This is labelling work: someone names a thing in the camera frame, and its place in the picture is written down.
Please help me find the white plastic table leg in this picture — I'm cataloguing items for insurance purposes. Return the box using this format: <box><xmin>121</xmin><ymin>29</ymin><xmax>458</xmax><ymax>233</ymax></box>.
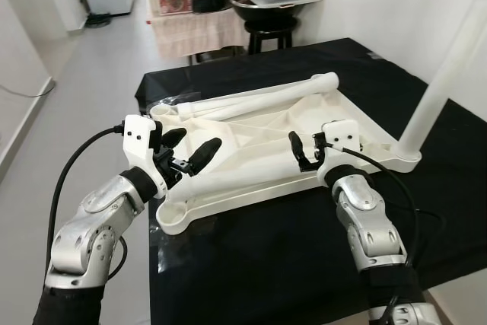
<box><xmin>179</xmin><ymin>72</ymin><xmax>341</xmax><ymax>116</ymax></box>
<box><xmin>171</xmin><ymin>154</ymin><xmax>328</xmax><ymax>200</ymax></box>
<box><xmin>171</xmin><ymin>85</ymin><xmax>320</xmax><ymax>120</ymax></box>
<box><xmin>396</xmin><ymin>0</ymin><xmax>487</xmax><ymax>155</ymax></box>

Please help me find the cream plastic children table top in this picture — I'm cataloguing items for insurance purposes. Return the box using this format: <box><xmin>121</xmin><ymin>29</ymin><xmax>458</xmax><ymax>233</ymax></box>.
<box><xmin>148</xmin><ymin>81</ymin><xmax>422</xmax><ymax>236</ymax></box>

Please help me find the clear plastic bag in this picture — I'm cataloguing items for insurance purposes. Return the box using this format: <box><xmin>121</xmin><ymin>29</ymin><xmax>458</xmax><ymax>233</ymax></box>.
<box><xmin>148</xmin><ymin>99</ymin><xmax>187</xmax><ymax>116</ymax></box>

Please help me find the beige striped cloth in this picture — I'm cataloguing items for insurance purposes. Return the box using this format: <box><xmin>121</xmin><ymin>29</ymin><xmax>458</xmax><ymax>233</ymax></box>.
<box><xmin>156</xmin><ymin>9</ymin><xmax>252</xmax><ymax>59</ymax></box>

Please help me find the black round stool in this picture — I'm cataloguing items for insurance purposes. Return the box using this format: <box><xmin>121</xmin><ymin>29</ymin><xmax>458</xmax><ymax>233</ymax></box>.
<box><xmin>243</xmin><ymin>24</ymin><xmax>298</xmax><ymax>56</ymax></box>

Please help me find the black table cloth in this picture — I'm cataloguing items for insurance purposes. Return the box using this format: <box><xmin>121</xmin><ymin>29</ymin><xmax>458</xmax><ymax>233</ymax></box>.
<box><xmin>135</xmin><ymin>36</ymin><xmax>487</xmax><ymax>325</ymax></box>

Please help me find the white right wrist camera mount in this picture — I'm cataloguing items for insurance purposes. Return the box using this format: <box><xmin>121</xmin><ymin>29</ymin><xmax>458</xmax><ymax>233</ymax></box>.
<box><xmin>320</xmin><ymin>120</ymin><xmax>360</xmax><ymax>170</ymax></box>

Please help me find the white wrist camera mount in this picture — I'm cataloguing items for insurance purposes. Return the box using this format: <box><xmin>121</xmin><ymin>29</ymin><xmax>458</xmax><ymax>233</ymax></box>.
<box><xmin>122</xmin><ymin>115</ymin><xmax>168</xmax><ymax>200</ymax></box>
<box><xmin>320</xmin><ymin>120</ymin><xmax>360</xmax><ymax>170</ymax></box>

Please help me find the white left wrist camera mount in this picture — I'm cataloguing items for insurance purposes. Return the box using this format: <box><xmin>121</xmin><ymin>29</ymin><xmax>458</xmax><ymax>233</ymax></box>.
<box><xmin>122</xmin><ymin>115</ymin><xmax>168</xmax><ymax>200</ymax></box>

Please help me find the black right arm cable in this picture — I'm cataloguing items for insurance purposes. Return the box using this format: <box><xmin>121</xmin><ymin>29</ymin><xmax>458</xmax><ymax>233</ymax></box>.
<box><xmin>323</xmin><ymin>139</ymin><xmax>448</xmax><ymax>325</ymax></box>

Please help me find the long black wall cable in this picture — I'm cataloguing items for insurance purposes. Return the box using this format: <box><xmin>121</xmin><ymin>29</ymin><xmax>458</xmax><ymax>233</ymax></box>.
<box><xmin>0</xmin><ymin>80</ymin><xmax>58</xmax><ymax>99</ymax></box>

